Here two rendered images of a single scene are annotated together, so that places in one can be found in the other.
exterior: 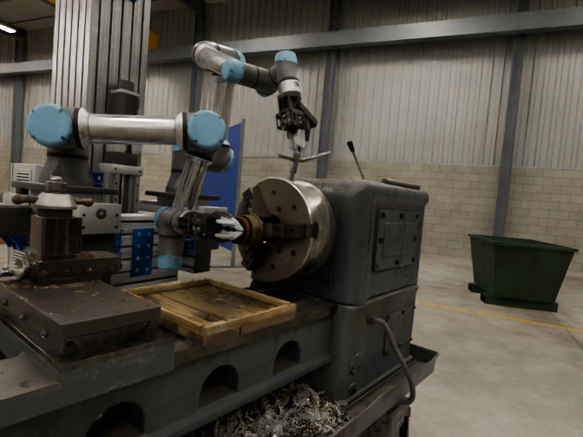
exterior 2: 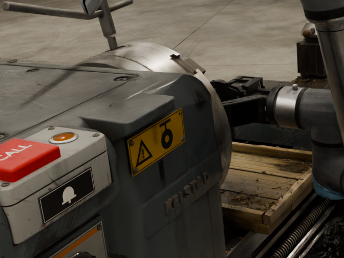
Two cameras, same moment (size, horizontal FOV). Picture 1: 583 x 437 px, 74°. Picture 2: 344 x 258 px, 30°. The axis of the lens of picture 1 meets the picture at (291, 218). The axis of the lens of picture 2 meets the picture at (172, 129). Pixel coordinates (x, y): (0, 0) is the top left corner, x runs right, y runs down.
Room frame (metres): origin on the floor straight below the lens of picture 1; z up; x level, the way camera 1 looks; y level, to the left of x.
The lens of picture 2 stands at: (2.24, 0.04, 1.47)
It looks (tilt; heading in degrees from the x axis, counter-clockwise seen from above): 20 degrees down; 177
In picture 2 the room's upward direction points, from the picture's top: 7 degrees counter-clockwise
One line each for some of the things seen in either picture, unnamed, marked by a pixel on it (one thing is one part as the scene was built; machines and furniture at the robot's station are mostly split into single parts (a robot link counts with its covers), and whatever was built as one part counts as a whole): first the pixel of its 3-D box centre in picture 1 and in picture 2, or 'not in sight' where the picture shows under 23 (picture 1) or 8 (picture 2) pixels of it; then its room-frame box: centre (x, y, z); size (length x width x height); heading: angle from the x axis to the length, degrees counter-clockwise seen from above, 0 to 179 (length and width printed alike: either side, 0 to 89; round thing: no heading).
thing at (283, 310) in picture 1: (206, 303); (224, 177); (1.00, 0.20, 0.89); 0.36 x 0.30 x 0.04; 51
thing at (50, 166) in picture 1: (67, 169); not in sight; (1.25, 0.73, 1.21); 0.15 x 0.15 x 0.10
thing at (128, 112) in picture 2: not in sight; (126, 117); (1.57, 0.02, 1.24); 0.09 x 0.08 x 0.03; 141
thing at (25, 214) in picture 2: not in sight; (36, 179); (1.68, -0.07, 1.23); 0.13 x 0.08 x 0.05; 141
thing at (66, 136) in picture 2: not in sight; (63, 139); (1.65, -0.04, 1.26); 0.02 x 0.02 x 0.01
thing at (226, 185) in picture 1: (203, 191); not in sight; (7.93, 1.84, 1.18); 4.12 x 0.80 x 2.35; 28
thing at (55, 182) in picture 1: (55, 185); not in sight; (0.78, 0.48, 1.17); 0.04 x 0.04 x 0.03
